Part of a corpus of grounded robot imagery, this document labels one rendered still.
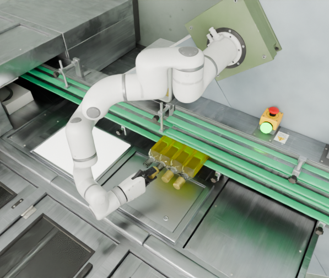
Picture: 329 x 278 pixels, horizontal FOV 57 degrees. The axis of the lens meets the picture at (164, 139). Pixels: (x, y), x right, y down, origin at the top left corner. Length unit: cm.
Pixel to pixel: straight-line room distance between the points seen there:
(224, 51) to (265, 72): 24
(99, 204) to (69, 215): 34
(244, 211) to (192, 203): 24
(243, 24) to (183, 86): 32
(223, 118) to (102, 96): 61
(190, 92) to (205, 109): 45
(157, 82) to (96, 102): 19
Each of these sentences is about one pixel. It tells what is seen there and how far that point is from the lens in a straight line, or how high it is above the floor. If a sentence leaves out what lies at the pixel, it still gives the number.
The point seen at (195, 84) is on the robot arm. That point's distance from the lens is 93.
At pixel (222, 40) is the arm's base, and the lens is 113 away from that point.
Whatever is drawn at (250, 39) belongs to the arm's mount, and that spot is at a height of 84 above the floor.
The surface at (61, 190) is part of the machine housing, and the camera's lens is 150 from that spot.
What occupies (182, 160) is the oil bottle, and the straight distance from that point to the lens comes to 132.
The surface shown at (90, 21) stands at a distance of 210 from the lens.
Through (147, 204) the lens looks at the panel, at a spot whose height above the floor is 123.
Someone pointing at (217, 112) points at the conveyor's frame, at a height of 82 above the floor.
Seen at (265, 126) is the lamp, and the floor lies 85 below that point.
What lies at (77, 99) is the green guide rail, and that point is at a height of 94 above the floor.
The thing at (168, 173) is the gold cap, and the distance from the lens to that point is 129.
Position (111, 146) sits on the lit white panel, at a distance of 161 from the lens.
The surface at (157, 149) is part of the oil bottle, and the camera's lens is 137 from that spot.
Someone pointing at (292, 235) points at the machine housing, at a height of 100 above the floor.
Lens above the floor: 181
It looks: 36 degrees down
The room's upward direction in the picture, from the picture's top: 136 degrees counter-clockwise
